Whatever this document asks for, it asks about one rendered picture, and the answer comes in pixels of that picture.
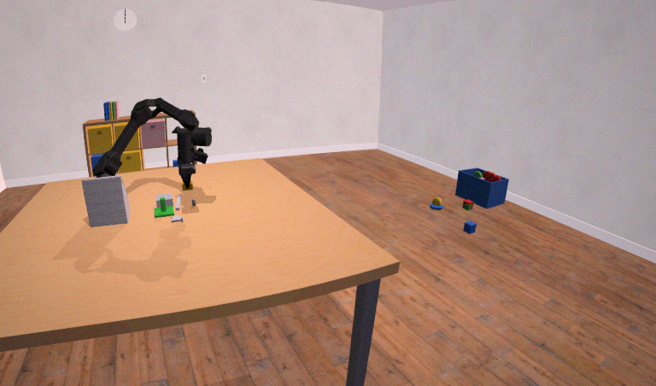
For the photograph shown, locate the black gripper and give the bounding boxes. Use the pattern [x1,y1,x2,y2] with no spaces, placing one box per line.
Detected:
[178,145,196,189]

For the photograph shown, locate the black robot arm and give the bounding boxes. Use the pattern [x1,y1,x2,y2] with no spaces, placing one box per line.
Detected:
[92,97,212,178]

